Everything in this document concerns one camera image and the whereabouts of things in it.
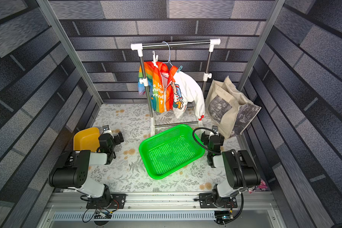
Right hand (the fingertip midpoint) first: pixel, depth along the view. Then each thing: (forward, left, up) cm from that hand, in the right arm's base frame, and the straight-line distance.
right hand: (212, 132), depth 93 cm
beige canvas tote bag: (+12, -10, +11) cm, 19 cm away
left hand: (-1, +67, +1) cm, 67 cm away
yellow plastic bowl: (-4, +87, -5) cm, 88 cm away
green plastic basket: (-11, +29, -7) cm, 32 cm away
